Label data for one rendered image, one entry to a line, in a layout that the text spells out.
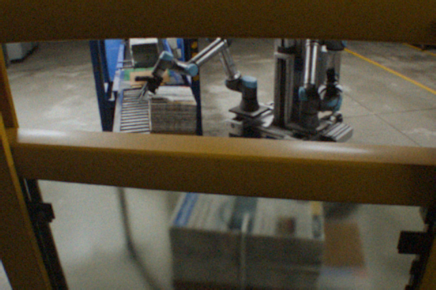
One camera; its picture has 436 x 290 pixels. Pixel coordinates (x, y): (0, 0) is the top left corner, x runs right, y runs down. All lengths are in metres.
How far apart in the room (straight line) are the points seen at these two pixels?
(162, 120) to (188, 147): 2.01
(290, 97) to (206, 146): 2.36
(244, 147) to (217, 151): 0.04
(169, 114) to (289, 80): 0.86
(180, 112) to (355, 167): 2.08
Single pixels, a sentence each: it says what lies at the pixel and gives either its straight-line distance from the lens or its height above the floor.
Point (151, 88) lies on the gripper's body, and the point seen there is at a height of 1.11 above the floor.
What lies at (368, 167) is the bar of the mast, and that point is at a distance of 0.50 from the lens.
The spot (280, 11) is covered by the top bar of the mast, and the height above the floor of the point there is 1.82.
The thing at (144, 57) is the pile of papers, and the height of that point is 0.90.
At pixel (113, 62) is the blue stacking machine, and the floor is 0.51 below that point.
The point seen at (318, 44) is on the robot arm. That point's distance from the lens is 2.54.
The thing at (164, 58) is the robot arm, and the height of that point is 1.30.
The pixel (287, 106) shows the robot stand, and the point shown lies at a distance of 2.88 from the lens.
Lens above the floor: 1.87
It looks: 25 degrees down
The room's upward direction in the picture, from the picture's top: 2 degrees counter-clockwise
